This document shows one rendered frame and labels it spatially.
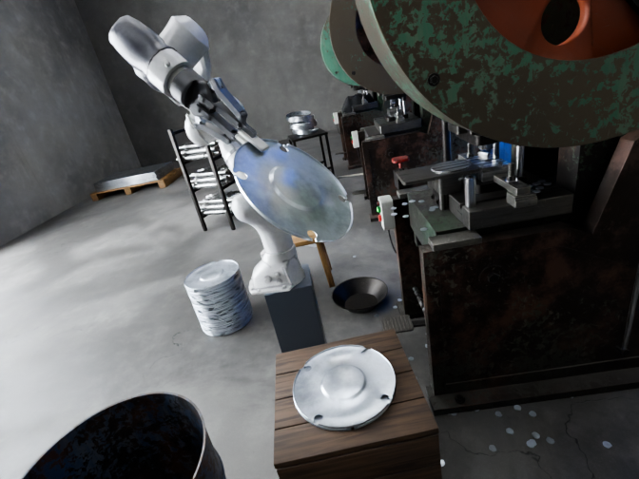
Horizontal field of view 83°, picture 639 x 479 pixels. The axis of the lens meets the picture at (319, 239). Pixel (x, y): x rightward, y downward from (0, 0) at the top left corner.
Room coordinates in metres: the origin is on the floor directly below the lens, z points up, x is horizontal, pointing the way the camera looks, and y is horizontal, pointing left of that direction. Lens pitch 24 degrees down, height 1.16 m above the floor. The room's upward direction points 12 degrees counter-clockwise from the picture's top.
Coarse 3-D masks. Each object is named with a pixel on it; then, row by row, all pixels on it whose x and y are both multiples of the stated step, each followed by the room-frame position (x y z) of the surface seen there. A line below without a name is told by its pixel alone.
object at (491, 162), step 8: (472, 160) 1.21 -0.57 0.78; (480, 160) 1.19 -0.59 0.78; (488, 160) 1.18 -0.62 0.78; (496, 160) 1.15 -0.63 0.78; (504, 160) 1.14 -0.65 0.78; (480, 168) 1.11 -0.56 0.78; (488, 168) 1.10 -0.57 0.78; (496, 168) 1.10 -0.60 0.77; (504, 168) 1.09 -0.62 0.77; (480, 176) 1.11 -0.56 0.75; (488, 176) 1.10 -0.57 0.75
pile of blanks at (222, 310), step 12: (240, 276) 1.72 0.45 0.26; (216, 288) 1.60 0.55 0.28; (228, 288) 1.62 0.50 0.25; (240, 288) 1.68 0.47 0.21; (192, 300) 1.64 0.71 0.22; (204, 300) 1.60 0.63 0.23; (216, 300) 1.60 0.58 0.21; (228, 300) 1.61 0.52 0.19; (240, 300) 1.67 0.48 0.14; (204, 312) 1.60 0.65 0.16; (216, 312) 1.59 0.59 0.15; (228, 312) 1.60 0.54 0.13; (240, 312) 1.63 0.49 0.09; (252, 312) 1.75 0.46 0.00; (204, 324) 1.62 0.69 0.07; (216, 324) 1.59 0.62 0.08; (228, 324) 1.59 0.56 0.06; (240, 324) 1.62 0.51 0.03
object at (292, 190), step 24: (288, 144) 0.89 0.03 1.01; (240, 168) 0.72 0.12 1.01; (264, 168) 0.76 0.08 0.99; (288, 168) 0.80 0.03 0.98; (312, 168) 0.86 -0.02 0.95; (264, 192) 0.70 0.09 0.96; (288, 192) 0.72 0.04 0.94; (312, 192) 0.77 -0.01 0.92; (336, 192) 0.82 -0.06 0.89; (264, 216) 0.63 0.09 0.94; (288, 216) 0.67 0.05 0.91; (312, 216) 0.70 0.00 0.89; (336, 216) 0.74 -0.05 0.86; (312, 240) 0.64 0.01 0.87
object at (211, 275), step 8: (208, 264) 1.86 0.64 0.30; (216, 264) 1.84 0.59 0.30; (224, 264) 1.82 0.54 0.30; (232, 264) 1.80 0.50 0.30; (192, 272) 1.81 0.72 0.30; (200, 272) 1.79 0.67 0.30; (208, 272) 1.76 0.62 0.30; (216, 272) 1.74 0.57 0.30; (224, 272) 1.73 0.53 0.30; (232, 272) 1.71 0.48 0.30; (184, 280) 1.72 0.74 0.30; (192, 280) 1.71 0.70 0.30; (200, 280) 1.69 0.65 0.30; (208, 280) 1.67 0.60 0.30; (216, 280) 1.65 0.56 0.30; (224, 280) 1.62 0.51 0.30; (192, 288) 1.62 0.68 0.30; (200, 288) 1.61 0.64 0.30; (208, 288) 1.59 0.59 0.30
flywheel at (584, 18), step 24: (480, 0) 0.79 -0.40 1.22; (504, 0) 0.79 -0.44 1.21; (528, 0) 0.78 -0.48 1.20; (600, 0) 0.77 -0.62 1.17; (624, 0) 0.77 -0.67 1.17; (504, 24) 0.79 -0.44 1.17; (528, 24) 0.78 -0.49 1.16; (600, 24) 0.77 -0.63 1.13; (624, 24) 0.77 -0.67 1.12; (528, 48) 0.78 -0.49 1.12; (552, 48) 0.78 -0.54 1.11; (576, 48) 0.77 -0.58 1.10; (600, 48) 0.77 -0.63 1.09; (624, 48) 0.77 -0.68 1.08
